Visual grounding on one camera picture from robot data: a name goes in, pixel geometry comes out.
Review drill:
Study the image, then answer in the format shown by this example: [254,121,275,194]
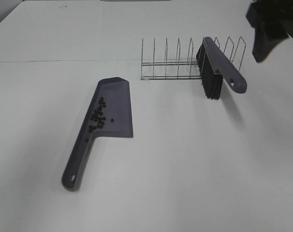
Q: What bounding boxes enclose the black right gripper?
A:
[246,0,289,63]

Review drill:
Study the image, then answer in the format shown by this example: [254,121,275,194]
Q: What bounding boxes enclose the grey hand brush black bristles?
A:
[196,37,247,100]

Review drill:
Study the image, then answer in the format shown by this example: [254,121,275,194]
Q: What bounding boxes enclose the grey plastic dustpan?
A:
[61,77,133,191]

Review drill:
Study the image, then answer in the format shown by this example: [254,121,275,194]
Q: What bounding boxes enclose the pile of coffee beans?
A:
[80,95,116,144]

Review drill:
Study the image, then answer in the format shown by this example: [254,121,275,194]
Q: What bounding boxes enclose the metal wire dish rack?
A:
[140,36,247,80]

